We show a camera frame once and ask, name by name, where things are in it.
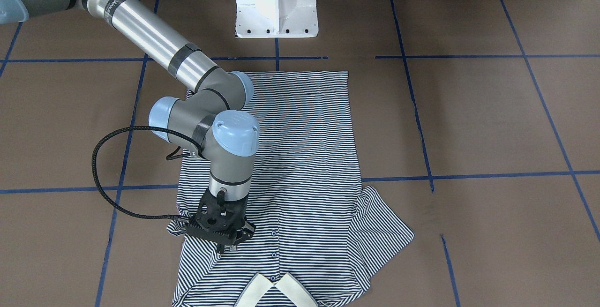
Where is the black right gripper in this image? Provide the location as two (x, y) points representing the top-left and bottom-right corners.
(187, 190), (255, 255)

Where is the striped polo shirt white collar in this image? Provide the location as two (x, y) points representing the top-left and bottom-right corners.
(172, 71), (414, 307)

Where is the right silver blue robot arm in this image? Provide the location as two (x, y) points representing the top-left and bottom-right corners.
(1, 0), (260, 254)

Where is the white camera stand post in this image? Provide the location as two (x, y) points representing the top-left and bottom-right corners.
(235, 0), (319, 38)

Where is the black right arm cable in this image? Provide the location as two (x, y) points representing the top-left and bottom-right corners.
(91, 126), (207, 220)

